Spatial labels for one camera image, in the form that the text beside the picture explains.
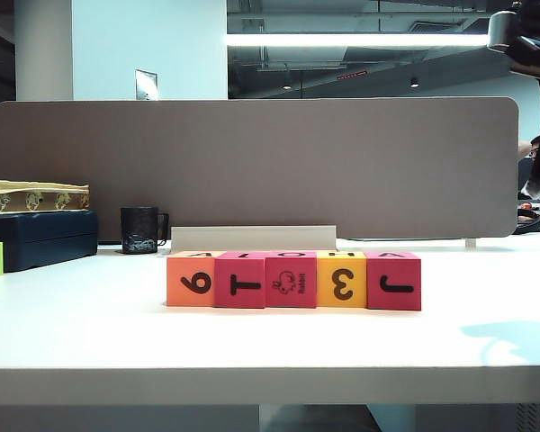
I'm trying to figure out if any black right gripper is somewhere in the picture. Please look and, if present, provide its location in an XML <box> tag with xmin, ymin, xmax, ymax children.
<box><xmin>506</xmin><ymin>0</ymin><xmax>540</xmax><ymax>203</ymax></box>

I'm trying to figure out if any red letter block with J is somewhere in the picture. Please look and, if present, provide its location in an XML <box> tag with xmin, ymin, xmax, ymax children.
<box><xmin>365</xmin><ymin>251</ymin><xmax>423</xmax><ymax>312</ymax></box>

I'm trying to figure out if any red letter block with rabbit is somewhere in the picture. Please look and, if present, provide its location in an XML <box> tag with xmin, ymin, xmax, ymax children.
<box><xmin>264</xmin><ymin>250</ymin><xmax>320</xmax><ymax>310</ymax></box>

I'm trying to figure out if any red letter block with T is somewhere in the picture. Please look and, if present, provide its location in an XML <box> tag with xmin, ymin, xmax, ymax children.
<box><xmin>213</xmin><ymin>250</ymin><xmax>267</xmax><ymax>310</ymax></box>

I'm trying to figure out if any orange letter block with 6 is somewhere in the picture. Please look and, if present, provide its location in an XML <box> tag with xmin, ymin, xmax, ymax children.
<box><xmin>166</xmin><ymin>251</ymin><xmax>217</xmax><ymax>308</ymax></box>

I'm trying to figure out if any yellow letter block with 3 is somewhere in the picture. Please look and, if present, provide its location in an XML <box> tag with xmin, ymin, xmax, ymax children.
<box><xmin>317</xmin><ymin>250</ymin><xmax>369</xmax><ymax>310</ymax></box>

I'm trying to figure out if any black round object red trim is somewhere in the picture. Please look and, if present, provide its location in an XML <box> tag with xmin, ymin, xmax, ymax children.
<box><xmin>516</xmin><ymin>202</ymin><xmax>540</xmax><ymax>235</ymax></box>

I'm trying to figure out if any long ceiling light strip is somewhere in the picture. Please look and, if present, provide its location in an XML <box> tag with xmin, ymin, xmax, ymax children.
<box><xmin>227</xmin><ymin>31</ymin><xmax>491</xmax><ymax>47</ymax></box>

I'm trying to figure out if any vented panel under table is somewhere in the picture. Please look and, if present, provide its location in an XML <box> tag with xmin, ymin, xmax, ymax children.
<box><xmin>515</xmin><ymin>402</ymin><xmax>540</xmax><ymax>432</ymax></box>

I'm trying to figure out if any grey desk partition panel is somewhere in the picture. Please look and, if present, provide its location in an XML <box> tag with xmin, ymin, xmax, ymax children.
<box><xmin>0</xmin><ymin>96</ymin><xmax>521</xmax><ymax>240</ymax></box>

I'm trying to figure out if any black mug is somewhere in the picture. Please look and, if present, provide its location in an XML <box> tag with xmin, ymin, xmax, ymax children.
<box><xmin>119</xmin><ymin>205</ymin><xmax>170</xmax><ymax>255</ymax></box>

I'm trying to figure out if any yellow printed box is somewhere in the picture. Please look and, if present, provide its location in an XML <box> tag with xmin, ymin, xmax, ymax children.
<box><xmin>0</xmin><ymin>178</ymin><xmax>91</xmax><ymax>213</ymax></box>

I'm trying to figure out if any dark blue case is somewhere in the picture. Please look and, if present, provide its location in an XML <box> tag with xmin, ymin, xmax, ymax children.
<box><xmin>0</xmin><ymin>210</ymin><xmax>99</xmax><ymax>274</ymax></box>

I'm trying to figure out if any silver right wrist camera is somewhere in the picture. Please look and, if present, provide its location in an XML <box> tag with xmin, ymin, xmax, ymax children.
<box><xmin>488</xmin><ymin>9</ymin><xmax>518</xmax><ymax>51</ymax></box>

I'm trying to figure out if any wall sign plate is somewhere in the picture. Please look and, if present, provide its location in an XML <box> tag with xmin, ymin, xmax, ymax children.
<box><xmin>134</xmin><ymin>67</ymin><xmax>159</xmax><ymax>101</ymax></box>

